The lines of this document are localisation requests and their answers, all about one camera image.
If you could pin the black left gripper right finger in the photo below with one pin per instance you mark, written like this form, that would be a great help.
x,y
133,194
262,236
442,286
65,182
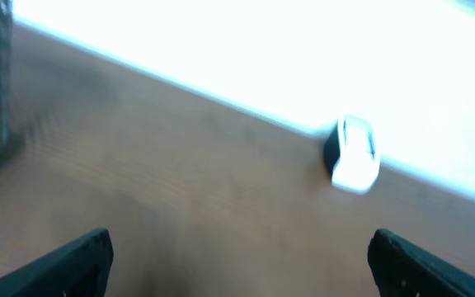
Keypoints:
x,y
401,268

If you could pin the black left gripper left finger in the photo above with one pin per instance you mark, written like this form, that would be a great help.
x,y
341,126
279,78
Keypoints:
x,y
80,268

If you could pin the white barcode scanner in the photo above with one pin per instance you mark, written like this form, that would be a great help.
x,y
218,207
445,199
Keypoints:
x,y
350,156

